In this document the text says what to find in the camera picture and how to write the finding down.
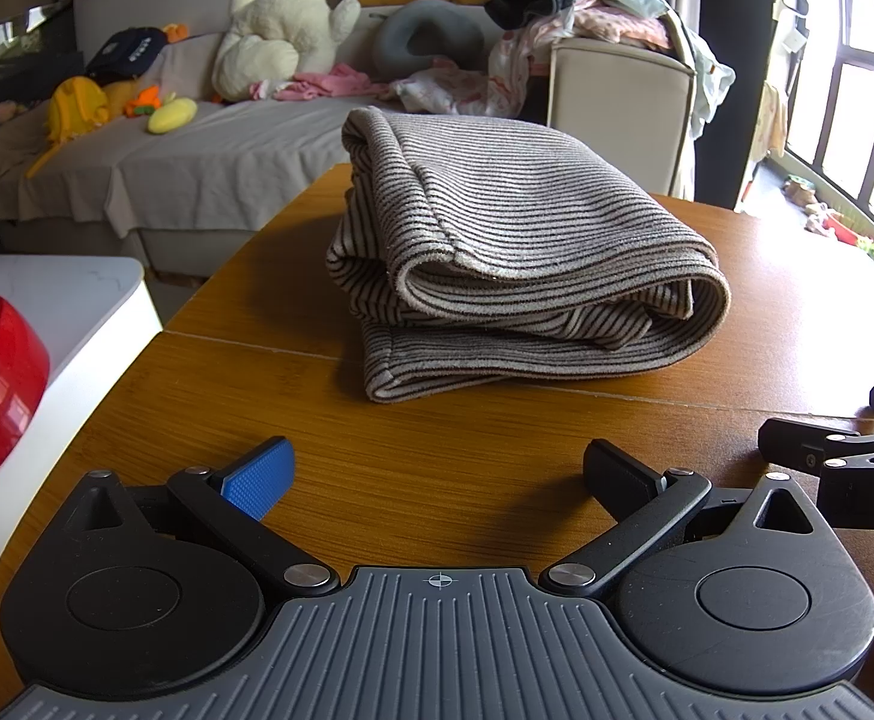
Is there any striped knit sweater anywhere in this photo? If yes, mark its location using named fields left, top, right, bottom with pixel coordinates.
left=324, top=106, right=732, bottom=402

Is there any grey sofa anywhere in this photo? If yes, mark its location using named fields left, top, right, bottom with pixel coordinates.
left=0, top=4, right=558, bottom=278

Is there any pink cloth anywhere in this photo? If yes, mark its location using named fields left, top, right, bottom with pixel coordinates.
left=251, top=64, right=393, bottom=102

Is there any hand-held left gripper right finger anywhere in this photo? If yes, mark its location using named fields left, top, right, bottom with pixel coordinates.
left=542, top=439, right=822, bottom=601

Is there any grey neck pillow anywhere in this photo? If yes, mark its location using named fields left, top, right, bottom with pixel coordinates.
left=375, top=0, right=487, bottom=80

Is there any black window frame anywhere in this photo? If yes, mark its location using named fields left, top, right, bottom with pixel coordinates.
left=782, top=0, right=874, bottom=293

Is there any pink patterned garment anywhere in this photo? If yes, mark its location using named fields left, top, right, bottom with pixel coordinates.
left=396, top=4, right=671, bottom=119

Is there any yellow plush toy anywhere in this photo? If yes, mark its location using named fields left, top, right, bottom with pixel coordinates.
left=146, top=97, right=198, bottom=134

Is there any dark glass tank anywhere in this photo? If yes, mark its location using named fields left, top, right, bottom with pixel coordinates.
left=0, top=0, right=79, bottom=91

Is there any pale blue shirt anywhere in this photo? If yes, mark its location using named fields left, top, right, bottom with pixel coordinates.
left=557, top=0, right=738, bottom=140

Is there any white plush duck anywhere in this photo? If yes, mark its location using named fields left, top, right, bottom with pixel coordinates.
left=212, top=0, right=363, bottom=102

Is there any white side table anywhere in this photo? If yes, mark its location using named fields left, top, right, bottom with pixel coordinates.
left=0, top=255, right=164, bottom=541

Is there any black cap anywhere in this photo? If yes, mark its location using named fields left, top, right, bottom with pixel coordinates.
left=86, top=26, right=169, bottom=86

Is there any beige upholstered chair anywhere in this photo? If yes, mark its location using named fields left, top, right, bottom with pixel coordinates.
left=546, top=37, right=697, bottom=200

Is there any white exercise machine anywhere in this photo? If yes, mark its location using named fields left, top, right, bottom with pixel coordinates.
left=771, top=0, right=811, bottom=53

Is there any orange plush toy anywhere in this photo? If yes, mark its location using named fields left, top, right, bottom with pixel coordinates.
left=123, top=86, right=162, bottom=119

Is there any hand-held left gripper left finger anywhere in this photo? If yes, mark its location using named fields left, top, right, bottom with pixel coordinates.
left=69, top=436, right=340, bottom=601

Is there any hanging cream towel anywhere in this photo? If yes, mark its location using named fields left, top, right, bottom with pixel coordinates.
left=756, top=82, right=789, bottom=158

